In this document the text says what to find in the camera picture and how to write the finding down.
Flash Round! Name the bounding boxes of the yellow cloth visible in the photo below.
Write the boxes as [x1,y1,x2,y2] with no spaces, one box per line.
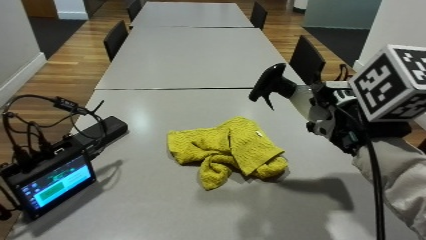
[166,115,290,192]

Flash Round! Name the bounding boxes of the white marker cube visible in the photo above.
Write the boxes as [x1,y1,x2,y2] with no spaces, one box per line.
[347,44,426,123]

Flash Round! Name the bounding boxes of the black rectangular box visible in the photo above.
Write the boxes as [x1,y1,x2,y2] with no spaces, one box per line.
[71,115,129,158]

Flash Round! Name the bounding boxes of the spray bottle with black head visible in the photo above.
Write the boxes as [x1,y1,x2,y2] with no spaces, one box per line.
[247,62,328,122]

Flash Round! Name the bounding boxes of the black glove cable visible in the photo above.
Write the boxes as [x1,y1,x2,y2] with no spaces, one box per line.
[360,131,387,240]

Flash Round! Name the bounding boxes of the black looped cable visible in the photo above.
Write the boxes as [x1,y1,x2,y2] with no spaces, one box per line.
[1,94,109,168]

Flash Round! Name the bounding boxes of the black cable adapter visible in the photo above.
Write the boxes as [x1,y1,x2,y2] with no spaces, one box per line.
[53,96,90,116]

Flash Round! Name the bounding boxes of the black chair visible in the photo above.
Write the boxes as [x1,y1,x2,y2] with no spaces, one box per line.
[288,34,327,86]
[125,0,143,23]
[248,1,268,31]
[102,19,130,63]

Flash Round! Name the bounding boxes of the black touchscreen device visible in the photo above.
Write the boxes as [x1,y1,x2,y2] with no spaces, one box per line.
[0,139,98,221]

